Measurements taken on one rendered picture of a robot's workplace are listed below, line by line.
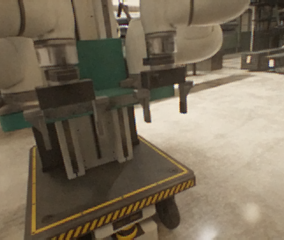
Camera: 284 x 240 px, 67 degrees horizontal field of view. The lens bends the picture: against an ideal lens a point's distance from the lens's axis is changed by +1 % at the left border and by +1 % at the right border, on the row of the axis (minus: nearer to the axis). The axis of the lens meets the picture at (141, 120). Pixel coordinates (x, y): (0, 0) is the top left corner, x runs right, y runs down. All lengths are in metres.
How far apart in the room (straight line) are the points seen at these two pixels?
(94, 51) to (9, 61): 0.35
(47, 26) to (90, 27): 0.56
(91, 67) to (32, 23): 0.49
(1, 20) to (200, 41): 0.67
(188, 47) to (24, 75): 0.59
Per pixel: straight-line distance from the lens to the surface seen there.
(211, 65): 7.98
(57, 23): 0.51
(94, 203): 0.90
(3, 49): 0.76
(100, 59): 0.96
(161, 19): 0.60
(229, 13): 0.66
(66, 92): 0.53
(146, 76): 0.60
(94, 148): 1.11
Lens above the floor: 0.86
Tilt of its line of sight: 17 degrees down
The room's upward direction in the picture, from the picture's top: 6 degrees counter-clockwise
